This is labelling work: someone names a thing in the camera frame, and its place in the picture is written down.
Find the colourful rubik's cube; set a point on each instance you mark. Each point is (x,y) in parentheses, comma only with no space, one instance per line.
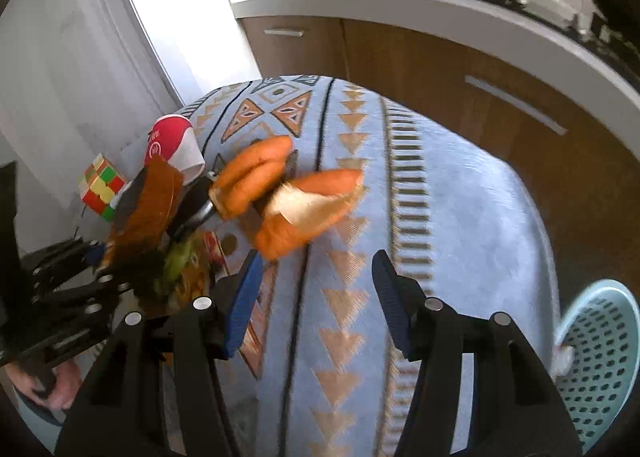
(100,187)

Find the patterned blue tablecloth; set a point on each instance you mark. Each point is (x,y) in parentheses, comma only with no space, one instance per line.
(318,373)

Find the light blue trash basket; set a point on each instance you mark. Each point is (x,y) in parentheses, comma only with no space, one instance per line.
(597,359)

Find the orange snack wrapper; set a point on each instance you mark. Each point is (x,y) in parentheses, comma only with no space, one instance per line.
(158,246)

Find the brown kitchen cabinet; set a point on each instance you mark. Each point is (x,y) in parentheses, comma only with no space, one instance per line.
(584,181)

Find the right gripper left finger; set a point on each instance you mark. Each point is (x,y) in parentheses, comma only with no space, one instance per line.
(157,371)

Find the red paper cup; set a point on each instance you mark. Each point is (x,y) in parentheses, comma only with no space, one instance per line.
(173,139)

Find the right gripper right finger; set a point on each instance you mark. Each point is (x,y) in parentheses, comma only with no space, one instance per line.
(516,409)

